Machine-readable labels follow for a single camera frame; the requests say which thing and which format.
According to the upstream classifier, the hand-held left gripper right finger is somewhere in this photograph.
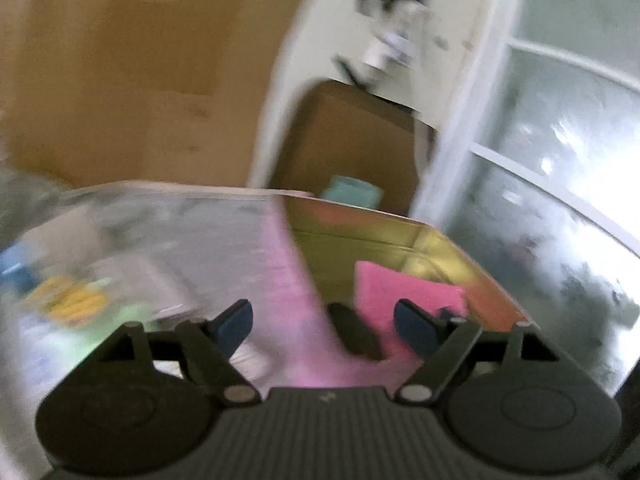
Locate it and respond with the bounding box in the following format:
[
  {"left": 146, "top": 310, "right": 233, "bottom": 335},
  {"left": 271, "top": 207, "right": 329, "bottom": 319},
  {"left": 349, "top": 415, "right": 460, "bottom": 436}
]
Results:
[{"left": 394, "top": 299, "right": 558, "bottom": 406}]

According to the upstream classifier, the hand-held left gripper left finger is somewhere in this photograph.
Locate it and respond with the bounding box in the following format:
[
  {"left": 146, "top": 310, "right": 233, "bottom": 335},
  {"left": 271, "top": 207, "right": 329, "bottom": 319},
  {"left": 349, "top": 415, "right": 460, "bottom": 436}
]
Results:
[{"left": 97, "top": 299, "right": 261, "bottom": 406}]

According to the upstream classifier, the hot pink folded towel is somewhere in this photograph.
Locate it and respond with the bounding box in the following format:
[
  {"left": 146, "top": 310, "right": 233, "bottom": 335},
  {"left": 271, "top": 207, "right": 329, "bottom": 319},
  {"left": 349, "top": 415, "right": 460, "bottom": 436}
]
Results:
[{"left": 354, "top": 260, "right": 468, "bottom": 358}]

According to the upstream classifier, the black object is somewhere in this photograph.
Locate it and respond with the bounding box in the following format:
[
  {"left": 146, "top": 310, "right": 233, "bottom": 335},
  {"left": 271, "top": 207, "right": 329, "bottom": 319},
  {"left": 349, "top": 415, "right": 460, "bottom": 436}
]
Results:
[{"left": 326, "top": 302, "right": 387, "bottom": 362}]

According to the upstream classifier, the grey flowered bed sheet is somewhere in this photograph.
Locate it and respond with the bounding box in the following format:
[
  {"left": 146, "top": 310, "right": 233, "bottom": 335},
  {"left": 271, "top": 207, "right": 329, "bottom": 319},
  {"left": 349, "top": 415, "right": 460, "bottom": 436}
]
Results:
[{"left": 0, "top": 180, "right": 321, "bottom": 480}]

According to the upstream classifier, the teal item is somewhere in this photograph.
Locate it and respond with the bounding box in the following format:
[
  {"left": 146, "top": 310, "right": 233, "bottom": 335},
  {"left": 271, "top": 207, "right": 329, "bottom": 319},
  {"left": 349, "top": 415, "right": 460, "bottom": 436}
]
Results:
[{"left": 320, "top": 175, "right": 383, "bottom": 209}]

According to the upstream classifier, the yellow green item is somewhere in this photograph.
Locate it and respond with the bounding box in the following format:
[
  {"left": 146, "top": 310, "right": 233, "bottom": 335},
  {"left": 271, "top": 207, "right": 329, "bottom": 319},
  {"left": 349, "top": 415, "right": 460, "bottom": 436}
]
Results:
[{"left": 22, "top": 275, "right": 111, "bottom": 328}]

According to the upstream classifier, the brown cardboard box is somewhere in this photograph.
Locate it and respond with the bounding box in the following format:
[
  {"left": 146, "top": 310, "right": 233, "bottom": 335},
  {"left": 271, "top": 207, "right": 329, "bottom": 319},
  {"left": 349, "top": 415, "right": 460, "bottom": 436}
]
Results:
[{"left": 272, "top": 79, "right": 436, "bottom": 218}]

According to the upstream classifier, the white framed window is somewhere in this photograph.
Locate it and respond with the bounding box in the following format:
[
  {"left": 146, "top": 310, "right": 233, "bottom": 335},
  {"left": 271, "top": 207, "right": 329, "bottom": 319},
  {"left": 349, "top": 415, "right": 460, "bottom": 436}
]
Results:
[{"left": 415, "top": 0, "right": 640, "bottom": 396}]

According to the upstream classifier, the wooden headboard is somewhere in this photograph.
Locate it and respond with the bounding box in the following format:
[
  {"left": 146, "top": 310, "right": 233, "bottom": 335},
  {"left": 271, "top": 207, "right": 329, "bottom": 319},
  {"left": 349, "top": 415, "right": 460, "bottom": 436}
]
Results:
[{"left": 0, "top": 0, "right": 321, "bottom": 193}]

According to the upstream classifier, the hanging wall clutter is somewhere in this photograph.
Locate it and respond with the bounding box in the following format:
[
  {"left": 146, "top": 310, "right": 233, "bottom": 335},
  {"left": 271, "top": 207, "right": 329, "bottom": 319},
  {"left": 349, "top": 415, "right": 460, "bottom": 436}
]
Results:
[{"left": 307, "top": 0, "right": 451, "bottom": 93}]

